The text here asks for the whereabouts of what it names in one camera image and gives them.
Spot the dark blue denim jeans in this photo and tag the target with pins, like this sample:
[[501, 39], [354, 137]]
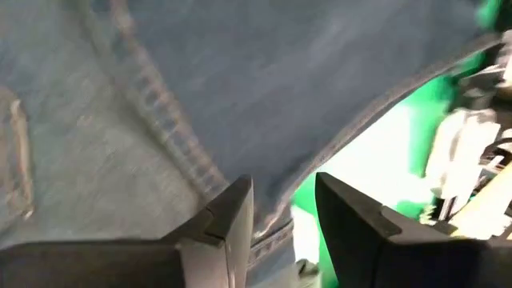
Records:
[[280, 80]]

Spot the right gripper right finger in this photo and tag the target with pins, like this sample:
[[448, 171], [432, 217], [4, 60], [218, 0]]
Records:
[[400, 264]]

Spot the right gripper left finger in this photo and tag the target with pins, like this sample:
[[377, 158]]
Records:
[[120, 264]]

